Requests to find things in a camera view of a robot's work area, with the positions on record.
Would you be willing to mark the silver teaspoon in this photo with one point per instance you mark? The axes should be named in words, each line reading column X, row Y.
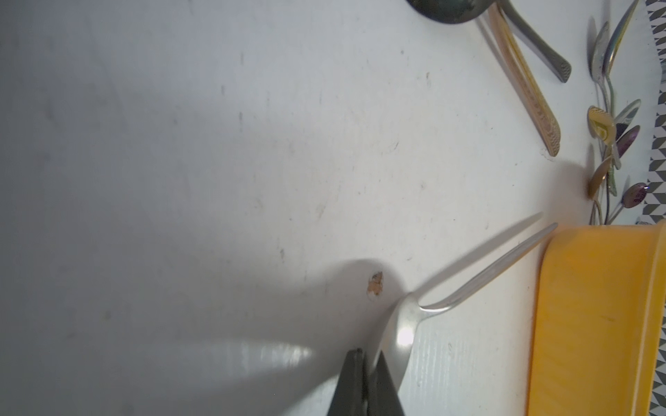
column 597, row 61
column 626, row 116

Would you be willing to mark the gold handled utensil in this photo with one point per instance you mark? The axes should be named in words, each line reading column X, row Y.
column 535, row 103

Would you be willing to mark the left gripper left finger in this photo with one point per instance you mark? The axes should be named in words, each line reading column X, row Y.
column 349, row 396

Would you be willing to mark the rainbow gold spoon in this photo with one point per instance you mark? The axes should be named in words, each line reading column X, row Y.
column 611, row 53

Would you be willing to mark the yellow plastic storage box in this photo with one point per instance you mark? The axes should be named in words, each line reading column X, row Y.
column 598, row 321

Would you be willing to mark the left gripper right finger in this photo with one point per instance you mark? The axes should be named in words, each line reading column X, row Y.
column 382, row 396

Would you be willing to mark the copper long spoon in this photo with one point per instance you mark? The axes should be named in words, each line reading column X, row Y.
column 595, row 184

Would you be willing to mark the small purple spoon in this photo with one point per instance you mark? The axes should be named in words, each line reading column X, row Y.
column 623, row 143

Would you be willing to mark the large purple spoon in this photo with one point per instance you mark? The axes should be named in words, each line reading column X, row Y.
column 631, row 198

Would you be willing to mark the plain silver spoon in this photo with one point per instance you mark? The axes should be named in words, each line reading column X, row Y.
column 394, row 340

